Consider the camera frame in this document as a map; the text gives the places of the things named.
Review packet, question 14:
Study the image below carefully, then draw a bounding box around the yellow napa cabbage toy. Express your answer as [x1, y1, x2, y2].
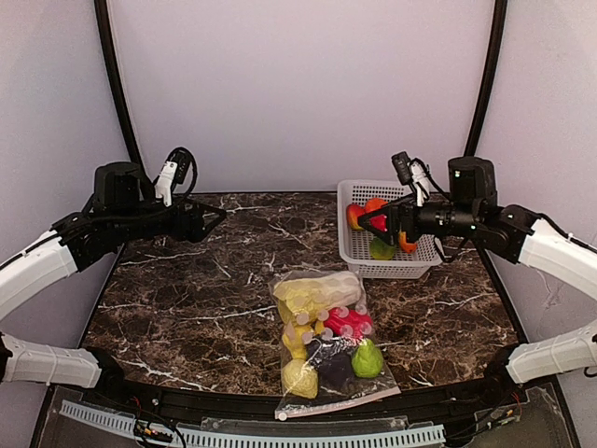
[271, 271, 365, 325]

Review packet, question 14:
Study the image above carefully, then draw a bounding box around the red toy pepper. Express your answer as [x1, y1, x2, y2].
[323, 307, 374, 341]

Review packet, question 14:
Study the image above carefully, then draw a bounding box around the dark purple toy eggplant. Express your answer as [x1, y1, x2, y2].
[306, 337, 354, 389]

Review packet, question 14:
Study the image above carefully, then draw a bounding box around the light green toy fruit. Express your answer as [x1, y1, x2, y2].
[351, 338, 383, 379]

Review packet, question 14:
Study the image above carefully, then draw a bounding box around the clear zip top bag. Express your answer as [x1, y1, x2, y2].
[270, 271, 400, 421]

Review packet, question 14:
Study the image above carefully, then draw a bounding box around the cream toy apple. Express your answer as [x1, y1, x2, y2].
[281, 358, 318, 399]

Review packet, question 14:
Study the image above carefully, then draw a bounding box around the yellow toy pear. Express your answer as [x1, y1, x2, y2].
[282, 321, 324, 360]

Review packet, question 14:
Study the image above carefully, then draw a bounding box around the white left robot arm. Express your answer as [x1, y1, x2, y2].
[1, 148, 227, 389]

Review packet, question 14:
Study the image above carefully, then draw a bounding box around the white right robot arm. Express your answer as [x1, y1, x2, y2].
[357, 152, 596, 385]

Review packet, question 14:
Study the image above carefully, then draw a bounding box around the red orange toy mango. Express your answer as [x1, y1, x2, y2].
[346, 203, 366, 231]

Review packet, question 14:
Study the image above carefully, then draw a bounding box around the red toy apple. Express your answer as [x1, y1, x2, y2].
[369, 215, 387, 232]

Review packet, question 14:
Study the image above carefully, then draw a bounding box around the orange toy fruit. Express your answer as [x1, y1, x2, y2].
[365, 198, 388, 213]

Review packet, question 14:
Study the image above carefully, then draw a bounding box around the white plastic basket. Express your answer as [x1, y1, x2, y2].
[337, 179, 442, 279]

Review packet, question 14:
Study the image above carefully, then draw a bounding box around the green yellow toy mango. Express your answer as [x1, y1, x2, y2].
[368, 237, 396, 261]

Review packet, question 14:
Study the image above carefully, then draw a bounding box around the green orange toy cucumber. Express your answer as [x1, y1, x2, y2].
[398, 231, 418, 254]

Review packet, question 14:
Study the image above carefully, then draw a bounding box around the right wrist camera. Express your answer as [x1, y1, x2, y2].
[391, 151, 432, 207]

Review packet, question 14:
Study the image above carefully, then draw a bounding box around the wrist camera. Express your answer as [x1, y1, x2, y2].
[391, 151, 432, 207]
[153, 147, 199, 207]

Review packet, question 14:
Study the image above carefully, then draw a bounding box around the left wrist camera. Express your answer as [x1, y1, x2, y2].
[153, 147, 199, 207]

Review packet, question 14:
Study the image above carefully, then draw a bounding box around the white slotted cable duct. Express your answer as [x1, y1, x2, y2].
[59, 399, 446, 448]

